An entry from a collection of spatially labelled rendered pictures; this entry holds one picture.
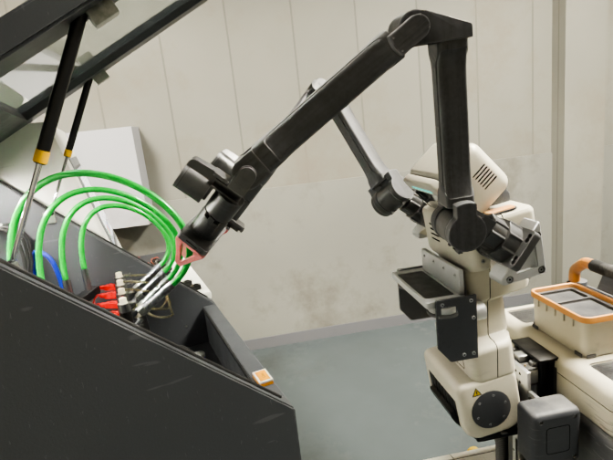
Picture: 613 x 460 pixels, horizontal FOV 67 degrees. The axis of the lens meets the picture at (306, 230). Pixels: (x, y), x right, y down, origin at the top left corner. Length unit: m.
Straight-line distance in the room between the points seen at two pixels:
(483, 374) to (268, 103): 2.21
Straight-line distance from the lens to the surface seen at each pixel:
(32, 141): 1.45
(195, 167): 0.87
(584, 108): 3.70
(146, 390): 0.84
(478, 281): 1.20
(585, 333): 1.39
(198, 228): 0.91
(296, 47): 3.08
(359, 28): 3.18
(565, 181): 3.66
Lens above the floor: 1.46
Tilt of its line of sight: 13 degrees down
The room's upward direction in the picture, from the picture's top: 6 degrees counter-clockwise
